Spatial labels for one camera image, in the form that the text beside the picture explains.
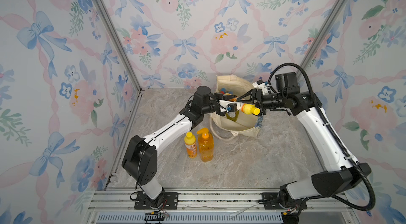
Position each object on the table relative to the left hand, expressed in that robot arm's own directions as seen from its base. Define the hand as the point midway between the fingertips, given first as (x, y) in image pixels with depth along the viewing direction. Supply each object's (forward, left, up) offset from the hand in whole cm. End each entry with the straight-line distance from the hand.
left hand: (235, 96), depth 74 cm
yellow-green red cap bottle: (+7, -4, -28) cm, 29 cm away
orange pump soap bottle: (-16, +14, -18) cm, 28 cm away
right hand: (-8, -1, +4) cm, 9 cm away
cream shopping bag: (+4, -3, -30) cm, 30 cm away
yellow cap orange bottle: (-17, +21, -12) cm, 30 cm away
